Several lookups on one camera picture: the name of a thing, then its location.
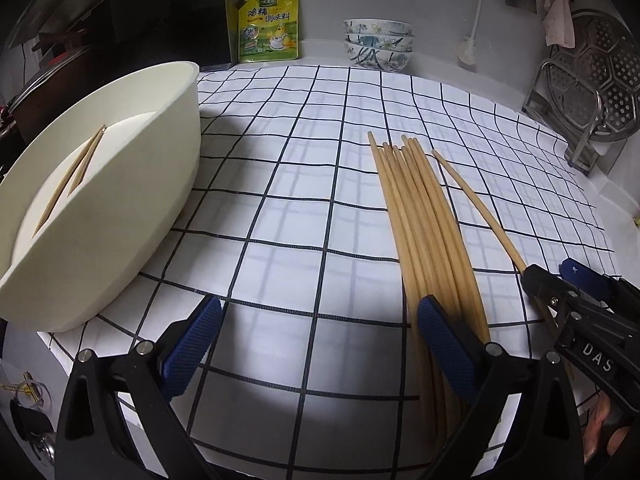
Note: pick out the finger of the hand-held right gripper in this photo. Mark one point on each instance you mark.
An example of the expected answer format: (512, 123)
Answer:
(545, 285)
(587, 276)

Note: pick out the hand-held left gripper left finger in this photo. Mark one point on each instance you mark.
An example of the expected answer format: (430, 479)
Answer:
(192, 345)

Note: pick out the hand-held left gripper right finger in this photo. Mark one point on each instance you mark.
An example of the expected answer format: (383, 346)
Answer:
(445, 340)

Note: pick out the pile of wooden chopsticks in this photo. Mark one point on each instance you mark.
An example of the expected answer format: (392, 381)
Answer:
(425, 240)

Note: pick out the long wooden chopstick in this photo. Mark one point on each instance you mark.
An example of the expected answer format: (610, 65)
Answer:
(69, 180)
(84, 165)
(477, 204)

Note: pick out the cream plastic basin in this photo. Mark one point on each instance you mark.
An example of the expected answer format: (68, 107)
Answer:
(125, 200)

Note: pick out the person's right hand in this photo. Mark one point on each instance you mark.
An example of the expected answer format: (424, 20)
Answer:
(597, 425)

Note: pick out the white black checked tablecloth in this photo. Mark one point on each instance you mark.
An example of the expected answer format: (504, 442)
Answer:
(300, 210)

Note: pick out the bunch of keys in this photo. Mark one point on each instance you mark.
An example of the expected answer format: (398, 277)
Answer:
(30, 415)

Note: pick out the metal rack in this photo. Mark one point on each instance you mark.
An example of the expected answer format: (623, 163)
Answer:
(542, 95)

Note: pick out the perforated metal steamer plate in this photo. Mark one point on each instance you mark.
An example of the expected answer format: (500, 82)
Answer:
(610, 80)

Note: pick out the white dish brush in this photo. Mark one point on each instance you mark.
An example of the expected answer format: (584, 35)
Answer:
(467, 50)

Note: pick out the pink cloth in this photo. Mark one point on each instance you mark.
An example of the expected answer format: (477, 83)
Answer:
(559, 20)

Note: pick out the floral ceramic bowl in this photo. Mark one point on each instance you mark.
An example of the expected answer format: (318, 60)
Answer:
(378, 43)
(378, 27)
(378, 59)

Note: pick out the yellow seasoning pouch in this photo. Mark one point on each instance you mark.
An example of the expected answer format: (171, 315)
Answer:
(267, 30)

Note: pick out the black kitchen appliance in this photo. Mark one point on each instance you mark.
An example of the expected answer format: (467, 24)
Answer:
(170, 15)

